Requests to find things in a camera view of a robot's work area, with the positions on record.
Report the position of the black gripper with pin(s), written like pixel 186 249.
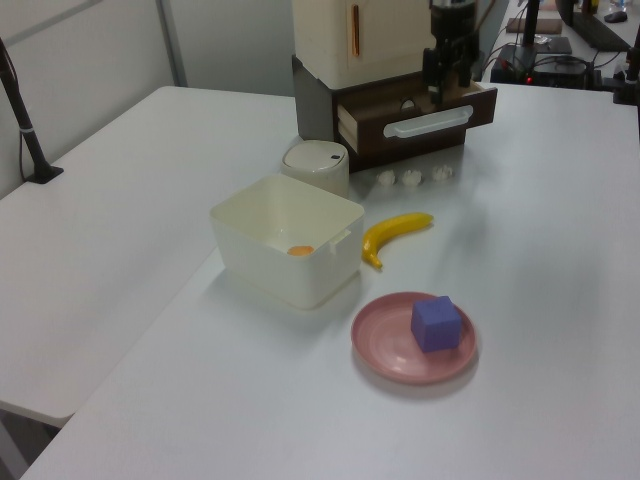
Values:
pixel 452 35

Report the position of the small white garlic toy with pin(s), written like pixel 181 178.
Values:
pixel 442 172
pixel 386 178
pixel 411 177

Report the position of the cream toy fridge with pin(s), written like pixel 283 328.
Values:
pixel 325 40

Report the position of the dark wooden drawer cabinet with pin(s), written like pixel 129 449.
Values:
pixel 312 100

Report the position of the yellow toy banana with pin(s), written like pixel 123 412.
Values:
pixel 390 230

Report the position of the black electronics box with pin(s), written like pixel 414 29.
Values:
pixel 550 70

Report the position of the black monitor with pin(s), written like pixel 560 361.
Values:
pixel 595 27

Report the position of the small cream round trash can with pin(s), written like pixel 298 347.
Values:
pixel 320 175

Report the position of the black computer mouse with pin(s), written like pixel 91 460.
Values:
pixel 616 16

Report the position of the small orange disc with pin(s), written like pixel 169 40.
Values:
pixel 300 250

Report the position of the purple cube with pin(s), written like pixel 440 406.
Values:
pixel 435 325

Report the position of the cream open plastic bin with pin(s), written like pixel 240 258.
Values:
pixel 280 280

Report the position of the pink plate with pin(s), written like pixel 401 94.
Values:
pixel 385 345

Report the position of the black stand post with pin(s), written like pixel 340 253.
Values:
pixel 531 22

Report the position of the black clamp mount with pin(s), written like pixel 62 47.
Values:
pixel 627 80

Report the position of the black camera stand pole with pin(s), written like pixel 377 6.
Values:
pixel 30 140

